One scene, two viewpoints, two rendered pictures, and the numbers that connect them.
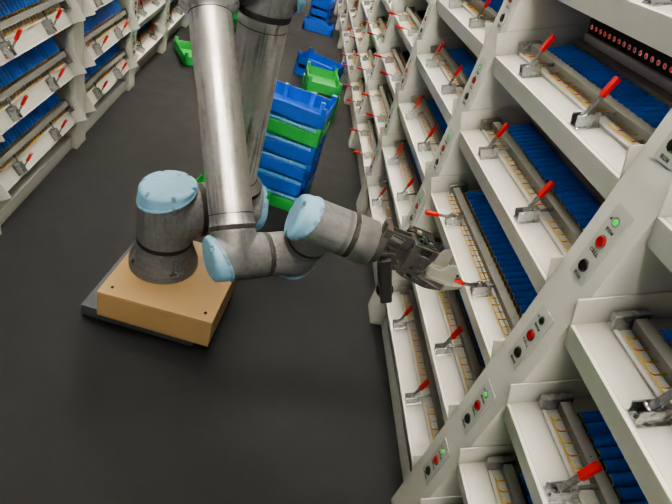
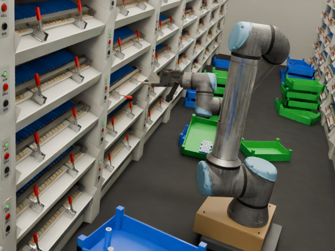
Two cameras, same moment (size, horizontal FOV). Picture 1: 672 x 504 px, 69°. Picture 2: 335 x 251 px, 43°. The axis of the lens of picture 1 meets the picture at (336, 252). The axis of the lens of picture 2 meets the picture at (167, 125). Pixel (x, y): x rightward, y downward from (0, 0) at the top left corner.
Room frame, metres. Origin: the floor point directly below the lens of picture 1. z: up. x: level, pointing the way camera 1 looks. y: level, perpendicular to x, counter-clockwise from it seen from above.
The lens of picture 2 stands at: (2.73, 0.78, 1.22)
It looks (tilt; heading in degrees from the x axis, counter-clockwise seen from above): 22 degrees down; 205
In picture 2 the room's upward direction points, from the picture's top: 8 degrees clockwise
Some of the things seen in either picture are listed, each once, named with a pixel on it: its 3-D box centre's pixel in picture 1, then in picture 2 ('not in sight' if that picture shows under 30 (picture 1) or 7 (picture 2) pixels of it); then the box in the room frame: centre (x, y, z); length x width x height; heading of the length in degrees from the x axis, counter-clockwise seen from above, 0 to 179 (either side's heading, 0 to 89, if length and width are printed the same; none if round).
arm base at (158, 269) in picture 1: (164, 248); (250, 206); (1.05, 0.46, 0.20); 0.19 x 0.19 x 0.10
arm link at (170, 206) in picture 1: (170, 209); (255, 180); (1.05, 0.46, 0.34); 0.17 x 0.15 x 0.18; 128
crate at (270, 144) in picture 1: (285, 136); not in sight; (1.88, 0.36, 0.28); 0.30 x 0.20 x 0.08; 90
